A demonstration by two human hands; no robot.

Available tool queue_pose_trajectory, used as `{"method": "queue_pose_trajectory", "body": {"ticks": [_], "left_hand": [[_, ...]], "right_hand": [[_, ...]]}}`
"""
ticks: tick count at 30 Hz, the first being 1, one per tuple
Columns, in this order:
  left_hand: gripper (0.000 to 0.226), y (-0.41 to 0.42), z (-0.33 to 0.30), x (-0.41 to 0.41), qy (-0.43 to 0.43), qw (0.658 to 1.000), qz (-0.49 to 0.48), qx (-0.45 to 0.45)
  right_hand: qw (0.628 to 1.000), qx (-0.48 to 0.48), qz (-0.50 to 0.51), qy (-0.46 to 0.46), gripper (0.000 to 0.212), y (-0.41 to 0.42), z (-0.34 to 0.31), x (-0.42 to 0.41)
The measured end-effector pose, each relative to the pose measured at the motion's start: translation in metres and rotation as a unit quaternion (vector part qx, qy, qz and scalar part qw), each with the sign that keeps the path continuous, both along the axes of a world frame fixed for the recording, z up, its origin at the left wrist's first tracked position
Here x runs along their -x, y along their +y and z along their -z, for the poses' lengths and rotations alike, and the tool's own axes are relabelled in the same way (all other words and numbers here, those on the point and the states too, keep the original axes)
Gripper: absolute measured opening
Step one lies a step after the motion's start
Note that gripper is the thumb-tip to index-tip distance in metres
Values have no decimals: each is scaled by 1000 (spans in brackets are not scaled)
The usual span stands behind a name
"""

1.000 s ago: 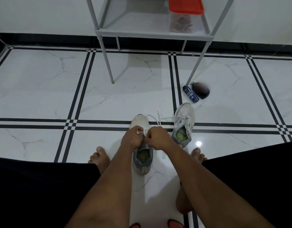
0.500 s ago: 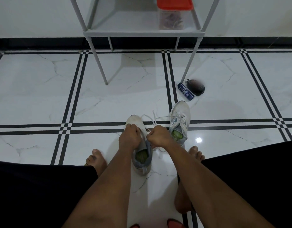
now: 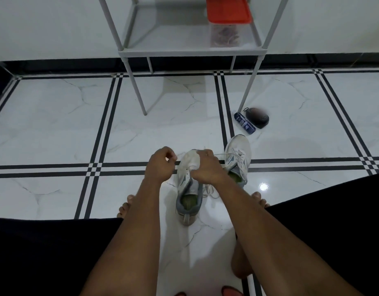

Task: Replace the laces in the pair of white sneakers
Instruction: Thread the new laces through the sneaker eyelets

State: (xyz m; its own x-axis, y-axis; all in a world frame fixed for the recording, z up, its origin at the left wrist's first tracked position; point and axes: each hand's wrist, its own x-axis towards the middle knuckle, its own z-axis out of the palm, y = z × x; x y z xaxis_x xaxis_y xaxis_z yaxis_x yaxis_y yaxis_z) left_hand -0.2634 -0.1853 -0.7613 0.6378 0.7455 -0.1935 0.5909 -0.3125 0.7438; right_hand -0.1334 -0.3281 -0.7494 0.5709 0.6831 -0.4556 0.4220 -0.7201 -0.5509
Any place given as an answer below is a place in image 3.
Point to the person's right hand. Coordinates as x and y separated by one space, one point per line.
208 169

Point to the person's left hand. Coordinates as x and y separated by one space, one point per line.
160 166

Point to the white grey sneaker shoe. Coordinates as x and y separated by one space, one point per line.
238 143
189 206

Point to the clear box with red lid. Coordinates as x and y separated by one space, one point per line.
225 36

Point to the clear container with red lid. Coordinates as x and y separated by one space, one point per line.
229 9

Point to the person's left forearm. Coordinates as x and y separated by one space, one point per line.
124 243

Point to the person's right forearm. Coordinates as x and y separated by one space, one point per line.
288 243

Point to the person's left foot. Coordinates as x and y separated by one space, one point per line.
124 208

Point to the person's foot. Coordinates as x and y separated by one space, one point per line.
260 200
124 208

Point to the person's right foot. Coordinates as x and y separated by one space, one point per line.
260 200

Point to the person's right leg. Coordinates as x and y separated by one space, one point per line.
241 262

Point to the grey metal shelf rack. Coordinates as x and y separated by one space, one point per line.
189 52

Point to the black oval polish bottle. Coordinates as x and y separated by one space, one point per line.
258 118

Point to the black shorts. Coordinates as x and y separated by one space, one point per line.
340 212

